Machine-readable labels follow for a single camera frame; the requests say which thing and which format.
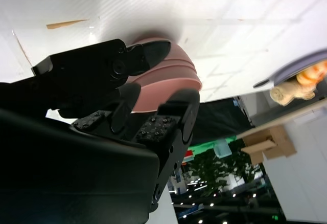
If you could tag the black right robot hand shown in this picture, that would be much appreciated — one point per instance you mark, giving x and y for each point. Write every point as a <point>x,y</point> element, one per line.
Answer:
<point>64,170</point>

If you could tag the green leafy plant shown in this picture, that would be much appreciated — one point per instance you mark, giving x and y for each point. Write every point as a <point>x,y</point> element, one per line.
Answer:
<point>217,173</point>

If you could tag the teal box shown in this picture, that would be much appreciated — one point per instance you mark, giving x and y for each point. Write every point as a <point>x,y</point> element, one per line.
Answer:
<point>222,149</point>

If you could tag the black backdrop curtain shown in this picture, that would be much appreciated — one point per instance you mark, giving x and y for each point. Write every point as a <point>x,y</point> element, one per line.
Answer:
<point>219,121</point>

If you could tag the brown cardboard box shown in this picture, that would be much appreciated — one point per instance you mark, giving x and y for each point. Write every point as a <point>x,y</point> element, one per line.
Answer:
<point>273,142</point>

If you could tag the purple plate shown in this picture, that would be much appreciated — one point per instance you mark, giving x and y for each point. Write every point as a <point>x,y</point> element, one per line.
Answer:
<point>293,70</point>

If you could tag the orange bread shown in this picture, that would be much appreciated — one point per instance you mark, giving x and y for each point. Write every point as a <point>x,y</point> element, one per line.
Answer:
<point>310,74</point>

